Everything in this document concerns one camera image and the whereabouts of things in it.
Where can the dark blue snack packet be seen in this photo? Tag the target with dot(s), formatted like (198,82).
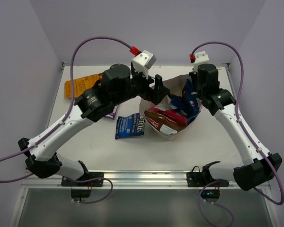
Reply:
(187,104)

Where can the black controller box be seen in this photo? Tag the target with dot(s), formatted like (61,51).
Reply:
(210,194)
(79,194)

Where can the blue white snack packet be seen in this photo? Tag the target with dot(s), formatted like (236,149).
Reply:
(130,126)

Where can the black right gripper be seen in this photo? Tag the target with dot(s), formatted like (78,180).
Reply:
(194,76)

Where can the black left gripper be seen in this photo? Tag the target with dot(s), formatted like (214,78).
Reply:
(152,90)

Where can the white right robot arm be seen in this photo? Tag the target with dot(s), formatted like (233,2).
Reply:
(258,163)

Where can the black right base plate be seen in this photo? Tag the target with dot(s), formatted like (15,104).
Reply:
(199,177)

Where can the black left controller box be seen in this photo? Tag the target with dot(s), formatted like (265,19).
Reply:
(79,194)

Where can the black right controller box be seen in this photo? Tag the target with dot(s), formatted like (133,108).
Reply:
(210,194)

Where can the orange snack packet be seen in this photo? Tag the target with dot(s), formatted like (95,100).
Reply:
(80,85)

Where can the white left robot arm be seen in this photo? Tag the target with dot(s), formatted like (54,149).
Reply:
(42,157)

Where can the purple candy packet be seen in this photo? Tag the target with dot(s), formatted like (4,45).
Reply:
(112,115)

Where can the aluminium mounting rail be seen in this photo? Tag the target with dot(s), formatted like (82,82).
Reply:
(127,179)

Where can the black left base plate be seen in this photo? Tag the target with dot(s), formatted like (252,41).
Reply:
(91,175)

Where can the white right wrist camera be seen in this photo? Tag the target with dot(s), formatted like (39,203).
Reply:
(200,58)

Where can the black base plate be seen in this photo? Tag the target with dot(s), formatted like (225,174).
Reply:
(91,175)
(199,177)

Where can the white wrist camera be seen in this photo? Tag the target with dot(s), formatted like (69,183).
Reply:
(200,58)
(143,62)

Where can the blue checkered paper bag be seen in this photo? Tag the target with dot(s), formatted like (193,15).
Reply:
(175,85)

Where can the brown snack packet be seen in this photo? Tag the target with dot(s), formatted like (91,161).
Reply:
(164,125)

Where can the pink snack packet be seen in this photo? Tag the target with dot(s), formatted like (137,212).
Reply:
(171,113)

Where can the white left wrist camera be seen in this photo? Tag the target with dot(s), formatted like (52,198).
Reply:
(143,62)

